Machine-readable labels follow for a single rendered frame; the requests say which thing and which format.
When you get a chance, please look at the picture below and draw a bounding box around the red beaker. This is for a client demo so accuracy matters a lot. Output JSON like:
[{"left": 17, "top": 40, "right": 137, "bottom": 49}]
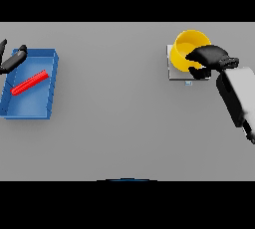
[{"left": 10, "top": 69, "right": 50, "bottom": 97}]

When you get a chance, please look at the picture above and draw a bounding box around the pale square measuring scale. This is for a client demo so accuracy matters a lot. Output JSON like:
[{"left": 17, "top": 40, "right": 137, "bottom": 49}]
[{"left": 166, "top": 44, "right": 211, "bottom": 86}]

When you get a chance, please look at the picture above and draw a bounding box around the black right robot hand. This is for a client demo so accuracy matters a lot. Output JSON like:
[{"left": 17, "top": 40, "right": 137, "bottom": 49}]
[{"left": 184, "top": 44, "right": 240, "bottom": 81}]

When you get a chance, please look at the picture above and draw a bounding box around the blue tray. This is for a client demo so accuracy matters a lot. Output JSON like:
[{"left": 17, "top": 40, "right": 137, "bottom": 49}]
[{"left": 0, "top": 48, "right": 60, "bottom": 120}]

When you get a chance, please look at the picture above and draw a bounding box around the yellow bowl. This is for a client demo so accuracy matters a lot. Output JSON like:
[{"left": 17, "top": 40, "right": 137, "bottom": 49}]
[{"left": 169, "top": 29, "right": 212, "bottom": 74}]

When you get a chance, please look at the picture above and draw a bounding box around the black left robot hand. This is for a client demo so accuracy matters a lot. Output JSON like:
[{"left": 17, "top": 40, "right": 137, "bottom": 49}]
[{"left": 0, "top": 39, "right": 29, "bottom": 76}]

